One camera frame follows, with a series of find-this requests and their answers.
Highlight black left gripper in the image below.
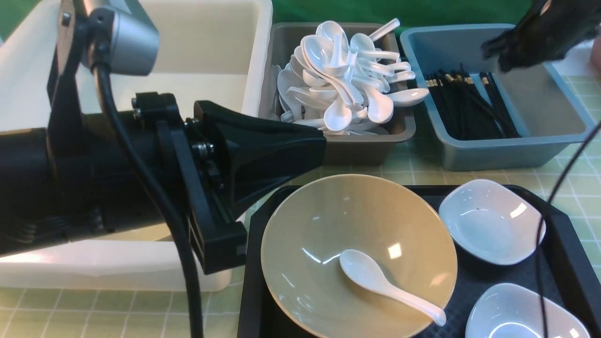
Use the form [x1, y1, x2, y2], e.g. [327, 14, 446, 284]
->
[131, 92, 327, 275]

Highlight white soup spoon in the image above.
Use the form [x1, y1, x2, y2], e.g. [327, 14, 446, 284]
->
[339, 249, 447, 327]

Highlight beige noodle bowl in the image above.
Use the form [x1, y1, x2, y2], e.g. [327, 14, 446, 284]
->
[261, 175, 458, 338]

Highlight white sauce dish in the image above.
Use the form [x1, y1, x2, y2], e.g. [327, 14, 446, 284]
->
[438, 179, 547, 266]
[464, 283, 591, 338]

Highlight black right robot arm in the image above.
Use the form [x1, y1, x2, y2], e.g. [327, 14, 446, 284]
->
[481, 0, 601, 73]

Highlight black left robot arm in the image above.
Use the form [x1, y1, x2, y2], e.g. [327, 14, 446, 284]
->
[1, 92, 327, 274]

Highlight large white plastic tub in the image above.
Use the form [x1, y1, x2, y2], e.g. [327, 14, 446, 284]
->
[0, 0, 272, 291]

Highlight pile of white soup spoons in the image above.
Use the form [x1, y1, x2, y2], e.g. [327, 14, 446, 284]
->
[272, 18, 430, 136]

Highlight green checkered table mat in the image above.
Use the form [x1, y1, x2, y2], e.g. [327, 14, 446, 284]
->
[0, 75, 601, 338]

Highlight bundle of black chopsticks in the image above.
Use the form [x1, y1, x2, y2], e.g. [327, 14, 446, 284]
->
[425, 67, 522, 141]

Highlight blue chopstick bin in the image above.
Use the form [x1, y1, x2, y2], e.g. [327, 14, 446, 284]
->
[400, 23, 596, 171]

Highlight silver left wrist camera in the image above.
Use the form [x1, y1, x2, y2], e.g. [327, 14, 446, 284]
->
[47, 0, 160, 155]

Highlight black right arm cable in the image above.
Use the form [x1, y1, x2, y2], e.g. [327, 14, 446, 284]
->
[535, 120, 601, 338]

